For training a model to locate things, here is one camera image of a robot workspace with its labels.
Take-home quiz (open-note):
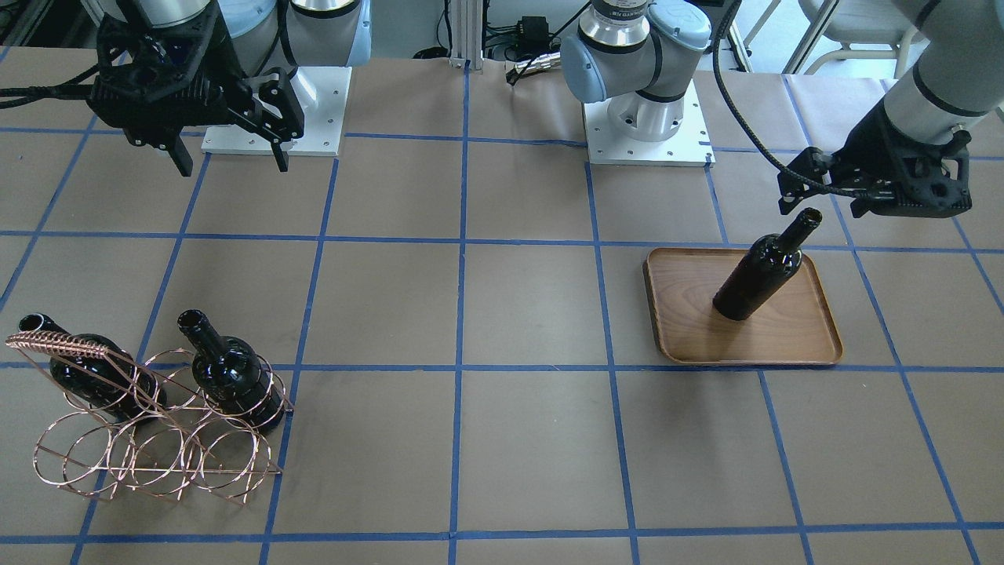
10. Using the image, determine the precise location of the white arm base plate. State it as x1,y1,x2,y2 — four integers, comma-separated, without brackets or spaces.
202,66,353,158
582,82,716,167

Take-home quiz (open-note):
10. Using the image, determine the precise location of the dark wine bottle in basket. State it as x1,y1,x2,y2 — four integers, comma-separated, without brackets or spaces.
48,334,166,423

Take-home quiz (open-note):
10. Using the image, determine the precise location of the wooden serving tray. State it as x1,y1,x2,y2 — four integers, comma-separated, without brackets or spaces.
643,247,845,367

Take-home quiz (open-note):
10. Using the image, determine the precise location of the black braided cable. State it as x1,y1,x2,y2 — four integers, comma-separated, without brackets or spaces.
710,0,864,197

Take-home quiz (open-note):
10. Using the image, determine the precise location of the aluminium frame post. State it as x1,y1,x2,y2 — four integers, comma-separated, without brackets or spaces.
447,0,486,74

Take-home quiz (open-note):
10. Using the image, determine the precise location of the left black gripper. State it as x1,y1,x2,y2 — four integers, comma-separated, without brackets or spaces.
777,101,973,219

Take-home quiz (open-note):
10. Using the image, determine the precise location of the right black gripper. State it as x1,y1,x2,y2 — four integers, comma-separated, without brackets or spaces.
86,12,304,177

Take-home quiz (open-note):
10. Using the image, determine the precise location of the grey chair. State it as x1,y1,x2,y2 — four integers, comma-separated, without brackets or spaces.
741,0,934,75

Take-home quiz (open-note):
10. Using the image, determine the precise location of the dark wine bottle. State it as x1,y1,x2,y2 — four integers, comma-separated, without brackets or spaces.
712,207,824,321
48,334,166,423

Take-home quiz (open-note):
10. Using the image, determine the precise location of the black power adapter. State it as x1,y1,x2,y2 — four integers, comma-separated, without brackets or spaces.
516,16,550,44

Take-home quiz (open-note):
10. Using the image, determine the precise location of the copper wire wine basket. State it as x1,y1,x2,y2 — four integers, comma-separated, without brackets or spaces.
5,330,283,505

